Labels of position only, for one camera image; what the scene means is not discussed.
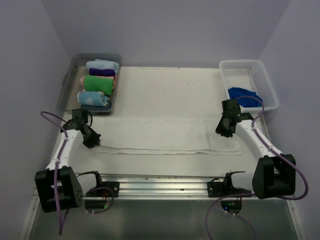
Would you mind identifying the white towel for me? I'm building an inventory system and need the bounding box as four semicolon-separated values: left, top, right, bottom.
93;117;242;155

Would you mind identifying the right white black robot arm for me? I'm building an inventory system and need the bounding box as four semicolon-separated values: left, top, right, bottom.
215;99;296;199

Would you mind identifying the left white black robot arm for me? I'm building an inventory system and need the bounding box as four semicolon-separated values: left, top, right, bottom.
34;108;104;213

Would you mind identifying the blue cloud pattern towel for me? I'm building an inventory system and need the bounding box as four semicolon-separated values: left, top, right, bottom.
77;91;110;107

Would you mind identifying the grey plastic tray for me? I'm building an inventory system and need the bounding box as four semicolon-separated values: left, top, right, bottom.
57;53;122;115

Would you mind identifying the blue crumpled towel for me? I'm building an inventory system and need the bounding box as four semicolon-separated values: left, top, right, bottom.
227;87;263;108

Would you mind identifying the pink rolled towel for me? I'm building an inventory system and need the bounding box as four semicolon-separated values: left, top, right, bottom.
79;75;118;91

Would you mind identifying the green rolled towel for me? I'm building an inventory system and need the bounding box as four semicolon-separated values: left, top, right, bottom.
82;74;112;96

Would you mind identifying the purple rolled towel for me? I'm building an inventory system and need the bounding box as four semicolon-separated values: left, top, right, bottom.
88;68;116;77

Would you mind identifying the white plastic basket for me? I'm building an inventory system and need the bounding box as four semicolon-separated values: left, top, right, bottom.
219;59;279;111

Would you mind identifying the light blue rolled towel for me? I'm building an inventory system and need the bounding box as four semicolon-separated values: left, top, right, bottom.
85;59;119;74

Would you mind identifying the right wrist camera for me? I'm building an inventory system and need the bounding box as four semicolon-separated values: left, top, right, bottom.
239;105;245;114

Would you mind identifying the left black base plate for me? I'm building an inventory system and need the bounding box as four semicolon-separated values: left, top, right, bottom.
82;181;120;198

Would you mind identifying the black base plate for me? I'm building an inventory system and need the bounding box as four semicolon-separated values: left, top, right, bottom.
82;181;120;198
206;181;252;198

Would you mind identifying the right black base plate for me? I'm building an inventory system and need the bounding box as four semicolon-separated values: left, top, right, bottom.
206;181;252;198

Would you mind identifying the aluminium mounting rail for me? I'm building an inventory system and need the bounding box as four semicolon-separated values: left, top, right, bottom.
32;174;297;201

